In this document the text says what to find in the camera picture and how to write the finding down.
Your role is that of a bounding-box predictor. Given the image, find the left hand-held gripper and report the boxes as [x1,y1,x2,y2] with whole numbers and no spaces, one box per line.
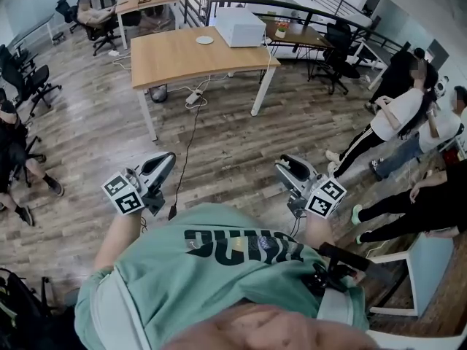
[101,151,177,217]

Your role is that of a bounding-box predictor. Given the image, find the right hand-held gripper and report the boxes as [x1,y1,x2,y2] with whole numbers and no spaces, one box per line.
[274,153,347,219]

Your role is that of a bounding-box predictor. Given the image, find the person's left forearm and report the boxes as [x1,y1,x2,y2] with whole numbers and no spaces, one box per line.
[93,209,144,273]

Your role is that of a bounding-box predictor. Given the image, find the person's right forearm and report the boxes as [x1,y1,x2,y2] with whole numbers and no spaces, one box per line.
[304,209,336,249]

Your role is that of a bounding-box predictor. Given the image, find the waste bin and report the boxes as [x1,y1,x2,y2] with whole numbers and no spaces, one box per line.
[148,84,169,104]

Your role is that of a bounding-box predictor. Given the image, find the black chest harness device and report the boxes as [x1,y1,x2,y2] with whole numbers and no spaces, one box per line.
[301,241,395,298]

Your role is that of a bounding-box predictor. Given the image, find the wooden table with white legs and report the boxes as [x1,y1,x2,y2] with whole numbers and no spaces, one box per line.
[130,26,282,142]

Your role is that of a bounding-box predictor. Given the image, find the green printed t-shirt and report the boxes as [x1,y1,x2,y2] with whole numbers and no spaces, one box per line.
[74,202,369,350]

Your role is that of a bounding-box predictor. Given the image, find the black office chair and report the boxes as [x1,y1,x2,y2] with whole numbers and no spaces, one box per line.
[0,63,63,118]
[55,0,121,56]
[315,20,362,96]
[0,44,30,72]

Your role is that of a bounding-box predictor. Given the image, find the dark wooden desk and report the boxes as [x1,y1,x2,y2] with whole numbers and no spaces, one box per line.
[263,18,335,83]

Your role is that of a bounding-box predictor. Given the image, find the white box appliance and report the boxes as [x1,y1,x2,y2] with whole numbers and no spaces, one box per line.
[214,7,268,48]

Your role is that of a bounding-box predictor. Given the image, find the person's chin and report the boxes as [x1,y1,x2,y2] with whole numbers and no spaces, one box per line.
[163,303,380,350]

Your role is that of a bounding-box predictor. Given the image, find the white framed blue panel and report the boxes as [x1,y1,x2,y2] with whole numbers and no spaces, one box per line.
[368,231,457,319]

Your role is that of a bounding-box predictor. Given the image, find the black floor cable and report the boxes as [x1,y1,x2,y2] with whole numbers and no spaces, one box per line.
[167,98,205,221]

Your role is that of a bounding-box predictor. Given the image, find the white power cable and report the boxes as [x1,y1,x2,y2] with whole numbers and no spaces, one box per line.
[262,36,273,69]

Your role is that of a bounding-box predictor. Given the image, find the white shoulder strap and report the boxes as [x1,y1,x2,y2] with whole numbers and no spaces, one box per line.
[90,268,153,350]
[317,288,355,324]

